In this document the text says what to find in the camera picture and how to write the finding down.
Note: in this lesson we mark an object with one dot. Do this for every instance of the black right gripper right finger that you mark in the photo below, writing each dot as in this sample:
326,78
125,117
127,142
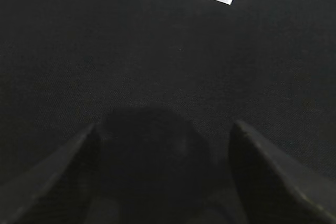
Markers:
273,186

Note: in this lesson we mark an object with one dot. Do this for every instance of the black tablecloth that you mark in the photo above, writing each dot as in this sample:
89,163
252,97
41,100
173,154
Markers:
164,81

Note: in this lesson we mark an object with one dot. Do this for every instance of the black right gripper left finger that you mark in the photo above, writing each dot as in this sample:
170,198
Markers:
60,188

